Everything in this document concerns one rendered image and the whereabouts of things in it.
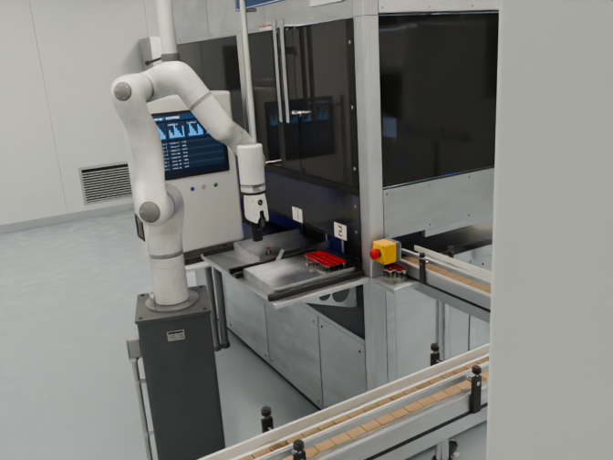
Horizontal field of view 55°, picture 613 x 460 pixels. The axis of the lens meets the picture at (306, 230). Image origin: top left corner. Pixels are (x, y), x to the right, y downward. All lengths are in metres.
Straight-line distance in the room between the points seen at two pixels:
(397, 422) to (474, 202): 1.34
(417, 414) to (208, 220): 1.85
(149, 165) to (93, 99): 5.37
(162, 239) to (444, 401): 1.13
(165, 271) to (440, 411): 1.12
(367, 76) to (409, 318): 0.96
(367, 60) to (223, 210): 1.23
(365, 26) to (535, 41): 1.59
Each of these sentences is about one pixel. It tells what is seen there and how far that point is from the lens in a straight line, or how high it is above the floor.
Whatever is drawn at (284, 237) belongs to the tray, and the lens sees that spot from 2.73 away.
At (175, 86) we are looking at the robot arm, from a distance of 1.98.
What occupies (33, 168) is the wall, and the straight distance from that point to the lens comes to 7.33.
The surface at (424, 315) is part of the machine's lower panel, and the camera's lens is 2.45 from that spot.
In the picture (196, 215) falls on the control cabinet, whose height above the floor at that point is 0.97.
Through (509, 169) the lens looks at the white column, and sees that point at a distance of 0.51.
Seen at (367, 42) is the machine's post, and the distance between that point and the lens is 2.06.
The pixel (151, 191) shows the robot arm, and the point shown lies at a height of 1.29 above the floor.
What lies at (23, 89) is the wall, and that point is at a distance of 7.26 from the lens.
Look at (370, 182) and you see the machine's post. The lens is 2.11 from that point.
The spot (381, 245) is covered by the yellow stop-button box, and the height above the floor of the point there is 1.03.
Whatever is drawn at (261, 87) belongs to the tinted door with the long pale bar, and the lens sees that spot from 2.76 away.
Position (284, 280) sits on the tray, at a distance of 2.22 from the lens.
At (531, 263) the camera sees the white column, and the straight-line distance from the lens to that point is 0.52.
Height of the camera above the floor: 1.68
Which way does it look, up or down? 16 degrees down
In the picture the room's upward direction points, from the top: 4 degrees counter-clockwise
